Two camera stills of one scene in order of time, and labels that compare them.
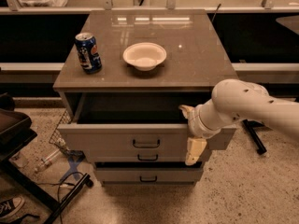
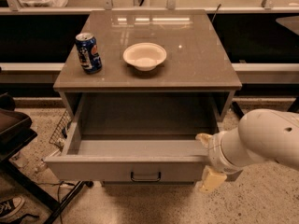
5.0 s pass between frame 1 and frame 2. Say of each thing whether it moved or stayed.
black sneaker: stayed
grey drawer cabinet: stayed
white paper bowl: stayed
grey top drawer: moved
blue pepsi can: stayed
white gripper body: moved
